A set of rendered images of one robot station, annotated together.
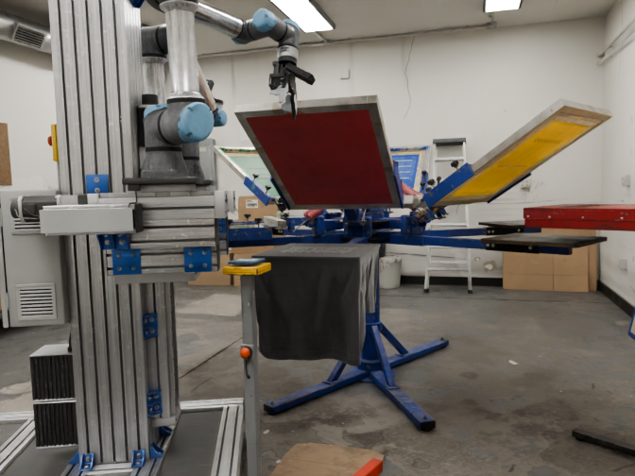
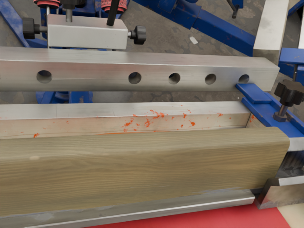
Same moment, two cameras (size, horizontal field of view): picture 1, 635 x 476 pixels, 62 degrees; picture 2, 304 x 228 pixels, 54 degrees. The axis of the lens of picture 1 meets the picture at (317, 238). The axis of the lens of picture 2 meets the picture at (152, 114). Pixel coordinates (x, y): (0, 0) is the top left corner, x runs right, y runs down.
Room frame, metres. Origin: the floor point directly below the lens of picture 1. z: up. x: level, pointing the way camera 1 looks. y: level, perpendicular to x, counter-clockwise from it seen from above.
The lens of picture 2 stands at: (2.58, -0.04, 1.54)
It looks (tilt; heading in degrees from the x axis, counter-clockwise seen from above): 60 degrees down; 305
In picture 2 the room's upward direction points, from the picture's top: 33 degrees clockwise
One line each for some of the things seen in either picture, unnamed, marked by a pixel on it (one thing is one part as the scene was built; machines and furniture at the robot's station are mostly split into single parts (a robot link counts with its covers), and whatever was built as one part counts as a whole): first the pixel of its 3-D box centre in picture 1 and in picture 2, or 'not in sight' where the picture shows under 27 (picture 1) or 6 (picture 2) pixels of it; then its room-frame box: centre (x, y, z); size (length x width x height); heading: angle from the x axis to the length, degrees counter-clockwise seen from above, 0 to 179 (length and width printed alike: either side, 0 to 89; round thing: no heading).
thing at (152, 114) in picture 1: (163, 127); not in sight; (1.76, 0.49, 1.42); 0.13 x 0.12 x 0.14; 49
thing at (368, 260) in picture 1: (368, 298); not in sight; (2.24, -0.21, 0.74); 0.46 x 0.04 x 0.42; 164
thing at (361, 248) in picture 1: (319, 249); not in sight; (2.29, -0.01, 0.95); 0.48 x 0.44 x 0.01; 164
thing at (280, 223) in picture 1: (223, 217); not in sight; (3.15, 0.55, 1.05); 1.08 x 0.61 x 0.23; 104
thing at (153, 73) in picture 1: (155, 93); not in sight; (2.30, 0.67, 1.63); 0.15 x 0.12 x 0.55; 69
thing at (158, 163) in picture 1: (164, 162); not in sight; (1.77, 0.50, 1.31); 0.15 x 0.15 x 0.10
